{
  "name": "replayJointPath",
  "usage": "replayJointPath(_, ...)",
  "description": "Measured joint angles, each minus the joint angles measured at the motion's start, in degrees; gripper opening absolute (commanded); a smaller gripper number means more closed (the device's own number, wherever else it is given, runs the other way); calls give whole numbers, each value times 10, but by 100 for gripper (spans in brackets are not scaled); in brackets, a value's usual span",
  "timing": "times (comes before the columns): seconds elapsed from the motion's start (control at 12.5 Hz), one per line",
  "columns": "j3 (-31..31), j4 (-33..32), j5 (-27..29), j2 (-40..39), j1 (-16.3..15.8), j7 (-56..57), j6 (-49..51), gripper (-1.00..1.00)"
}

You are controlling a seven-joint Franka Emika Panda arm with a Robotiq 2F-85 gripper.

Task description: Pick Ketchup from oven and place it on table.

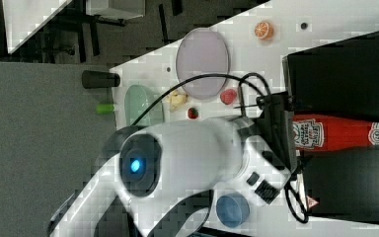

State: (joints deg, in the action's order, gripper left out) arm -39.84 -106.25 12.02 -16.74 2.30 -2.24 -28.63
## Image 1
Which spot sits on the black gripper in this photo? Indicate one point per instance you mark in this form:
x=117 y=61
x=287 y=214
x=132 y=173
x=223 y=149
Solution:
x=276 y=125

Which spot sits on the red plush ketchup bottle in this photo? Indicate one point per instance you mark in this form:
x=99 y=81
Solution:
x=318 y=133

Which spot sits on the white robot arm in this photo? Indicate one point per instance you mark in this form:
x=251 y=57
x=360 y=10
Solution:
x=174 y=177

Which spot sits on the black toaster oven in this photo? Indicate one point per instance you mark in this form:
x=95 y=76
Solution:
x=335 y=89

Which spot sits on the large red toy strawberry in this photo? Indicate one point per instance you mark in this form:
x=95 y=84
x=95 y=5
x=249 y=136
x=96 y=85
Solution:
x=228 y=96

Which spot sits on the small red toy strawberry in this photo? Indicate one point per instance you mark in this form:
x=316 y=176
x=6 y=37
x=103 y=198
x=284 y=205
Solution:
x=193 y=113

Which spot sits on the blue round bowl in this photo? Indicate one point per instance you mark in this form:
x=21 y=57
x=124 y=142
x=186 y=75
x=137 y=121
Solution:
x=232 y=210

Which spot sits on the orange slice toy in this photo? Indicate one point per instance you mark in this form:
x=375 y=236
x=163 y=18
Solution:
x=264 y=30

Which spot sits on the yellow peeled toy banana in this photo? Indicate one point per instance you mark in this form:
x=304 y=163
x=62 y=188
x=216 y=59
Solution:
x=176 y=99

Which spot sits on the lilac round plate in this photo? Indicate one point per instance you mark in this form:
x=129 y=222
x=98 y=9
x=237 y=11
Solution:
x=202 y=51

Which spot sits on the green perforated colander basket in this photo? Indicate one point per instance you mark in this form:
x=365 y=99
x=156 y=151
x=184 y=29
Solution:
x=137 y=99

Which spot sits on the green cylinder marker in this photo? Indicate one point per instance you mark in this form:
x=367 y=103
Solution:
x=103 y=109

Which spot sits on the black cylinder table clamp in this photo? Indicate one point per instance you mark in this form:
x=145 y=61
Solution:
x=98 y=79

